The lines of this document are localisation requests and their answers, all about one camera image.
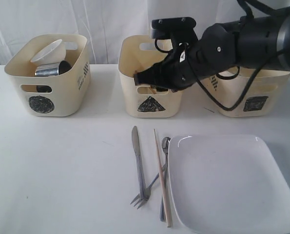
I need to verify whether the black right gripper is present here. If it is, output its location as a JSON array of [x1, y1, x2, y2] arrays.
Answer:
[[134, 44, 208, 93]]

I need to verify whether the white plastic bowl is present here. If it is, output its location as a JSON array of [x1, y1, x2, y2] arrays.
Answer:
[[30, 39, 66, 66]]

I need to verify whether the white backdrop curtain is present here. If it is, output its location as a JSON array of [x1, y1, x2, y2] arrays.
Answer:
[[0, 0, 290, 66]]

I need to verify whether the wooden chopstick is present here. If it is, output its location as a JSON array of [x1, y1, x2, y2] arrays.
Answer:
[[148, 86, 157, 95], [154, 129, 173, 228]]

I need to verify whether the white square plate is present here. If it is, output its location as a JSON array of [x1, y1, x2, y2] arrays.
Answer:
[[168, 135, 290, 234]]

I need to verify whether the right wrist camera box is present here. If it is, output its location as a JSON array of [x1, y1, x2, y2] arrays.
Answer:
[[150, 17, 198, 48]]

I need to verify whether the cream bin with triangle mark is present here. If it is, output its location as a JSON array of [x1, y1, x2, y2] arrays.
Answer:
[[118, 35, 183, 118]]

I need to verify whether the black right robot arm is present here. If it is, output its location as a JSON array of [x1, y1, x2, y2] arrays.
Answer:
[[134, 14, 290, 91]]

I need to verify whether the cream bin with square mark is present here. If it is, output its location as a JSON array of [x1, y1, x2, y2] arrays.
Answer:
[[202, 67, 290, 117]]

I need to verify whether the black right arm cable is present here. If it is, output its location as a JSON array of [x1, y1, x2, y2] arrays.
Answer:
[[154, 0, 290, 110]]

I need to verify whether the small steel cup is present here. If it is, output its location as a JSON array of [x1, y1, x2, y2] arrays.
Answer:
[[58, 60, 72, 75]]

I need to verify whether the steel spoon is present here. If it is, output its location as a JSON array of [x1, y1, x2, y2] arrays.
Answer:
[[159, 136, 171, 222]]

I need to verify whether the steel fork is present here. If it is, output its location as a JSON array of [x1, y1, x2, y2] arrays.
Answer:
[[130, 173, 159, 209]]

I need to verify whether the cream bin with circle mark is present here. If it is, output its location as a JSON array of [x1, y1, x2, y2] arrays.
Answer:
[[4, 34, 91, 117]]

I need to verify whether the steel table knife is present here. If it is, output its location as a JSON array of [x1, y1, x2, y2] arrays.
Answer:
[[132, 126, 146, 205]]

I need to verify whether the steel mug with handle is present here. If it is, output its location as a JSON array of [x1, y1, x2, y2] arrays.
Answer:
[[35, 63, 60, 77]]

